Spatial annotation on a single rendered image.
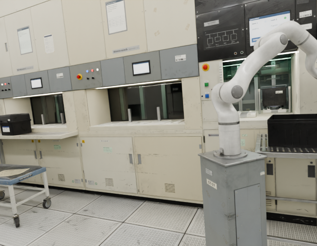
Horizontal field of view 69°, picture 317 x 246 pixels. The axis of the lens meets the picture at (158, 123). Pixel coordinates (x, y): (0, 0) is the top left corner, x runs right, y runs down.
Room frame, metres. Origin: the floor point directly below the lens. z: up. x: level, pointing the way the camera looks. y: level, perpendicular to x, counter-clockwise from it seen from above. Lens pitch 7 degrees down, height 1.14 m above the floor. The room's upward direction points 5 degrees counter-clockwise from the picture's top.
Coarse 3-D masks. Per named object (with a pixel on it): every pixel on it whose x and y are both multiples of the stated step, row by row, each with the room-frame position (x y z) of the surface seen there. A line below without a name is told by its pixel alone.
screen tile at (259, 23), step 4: (260, 20) 1.88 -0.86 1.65; (252, 24) 1.90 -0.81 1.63; (256, 24) 1.89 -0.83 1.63; (260, 24) 1.88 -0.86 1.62; (264, 24) 1.87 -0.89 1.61; (264, 28) 1.87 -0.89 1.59; (252, 32) 1.90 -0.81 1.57; (256, 32) 1.89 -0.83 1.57; (260, 32) 1.88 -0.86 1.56; (264, 32) 1.87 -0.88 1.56; (252, 36) 1.90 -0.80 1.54
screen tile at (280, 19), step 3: (273, 18) 1.84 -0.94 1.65; (276, 18) 1.83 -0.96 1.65; (279, 18) 1.82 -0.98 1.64; (282, 18) 1.81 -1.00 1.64; (270, 21) 1.85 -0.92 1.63; (273, 21) 1.84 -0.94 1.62; (276, 21) 1.83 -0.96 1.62; (279, 21) 1.82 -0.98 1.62; (282, 21) 1.81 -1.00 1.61; (285, 21) 1.81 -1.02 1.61; (270, 24) 1.85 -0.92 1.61; (270, 27) 1.85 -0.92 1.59; (273, 27) 1.84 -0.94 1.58; (270, 30) 1.85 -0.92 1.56
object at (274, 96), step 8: (272, 80) 2.39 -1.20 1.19; (264, 88) 2.34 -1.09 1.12; (272, 88) 2.31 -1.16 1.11; (280, 88) 2.28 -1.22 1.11; (264, 96) 2.34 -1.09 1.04; (272, 96) 2.31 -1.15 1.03; (280, 96) 2.28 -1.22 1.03; (264, 104) 2.34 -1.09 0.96; (272, 104) 2.31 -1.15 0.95; (280, 104) 2.28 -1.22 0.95
